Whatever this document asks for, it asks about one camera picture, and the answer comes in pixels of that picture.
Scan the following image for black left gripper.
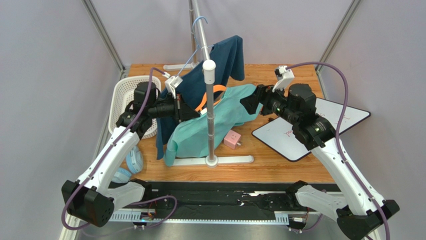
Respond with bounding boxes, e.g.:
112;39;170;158
148;91;200;123

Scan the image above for orange plastic hanger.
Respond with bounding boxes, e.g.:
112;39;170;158
194;84;228;113

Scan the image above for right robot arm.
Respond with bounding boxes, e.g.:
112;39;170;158
240;83;400;240

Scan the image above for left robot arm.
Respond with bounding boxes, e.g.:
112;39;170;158
61;81;200;230

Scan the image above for dark blue t shirt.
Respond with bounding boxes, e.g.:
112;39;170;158
155;35;246;161

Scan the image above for white dry erase board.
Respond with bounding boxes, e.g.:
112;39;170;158
252;98;371;162

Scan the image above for pink power adapter cube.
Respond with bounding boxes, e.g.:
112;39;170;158
223;130;242;150

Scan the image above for white perforated plastic basket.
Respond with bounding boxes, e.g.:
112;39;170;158
108;75;162;139

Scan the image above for light blue headphones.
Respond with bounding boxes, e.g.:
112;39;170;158
111;146;144;184

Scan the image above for silver clothes rack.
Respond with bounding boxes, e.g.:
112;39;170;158
171;0;254;168

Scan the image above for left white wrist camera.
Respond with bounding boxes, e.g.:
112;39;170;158
164;75;183;99

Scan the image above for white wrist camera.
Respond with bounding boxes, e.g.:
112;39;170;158
164;75;183;99
272;65;295;93

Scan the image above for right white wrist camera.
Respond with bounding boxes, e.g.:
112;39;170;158
272;65;295;93

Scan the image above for light blue wire hanger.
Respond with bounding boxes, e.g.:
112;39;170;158
175;15;213;77

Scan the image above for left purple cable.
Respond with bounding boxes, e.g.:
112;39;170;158
60;67;171;231

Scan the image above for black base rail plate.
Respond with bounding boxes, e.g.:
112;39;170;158
136;181;318;221

